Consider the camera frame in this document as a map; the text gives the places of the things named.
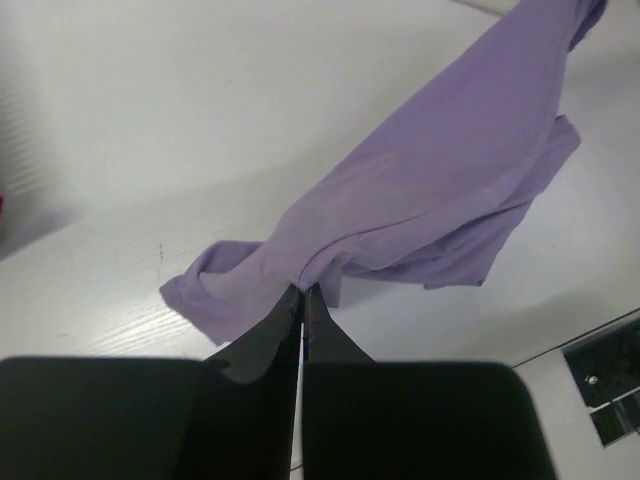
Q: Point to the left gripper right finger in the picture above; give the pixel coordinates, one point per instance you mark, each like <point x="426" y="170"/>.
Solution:
<point x="367" y="419"/>

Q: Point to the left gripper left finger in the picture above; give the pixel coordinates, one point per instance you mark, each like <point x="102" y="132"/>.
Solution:
<point x="230" y="416"/>

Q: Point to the purple t shirt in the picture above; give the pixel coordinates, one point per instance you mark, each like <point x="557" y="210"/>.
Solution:
<point x="429" y="198"/>

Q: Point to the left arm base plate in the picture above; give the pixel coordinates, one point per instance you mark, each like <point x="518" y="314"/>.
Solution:
<point x="604" y="364"/>

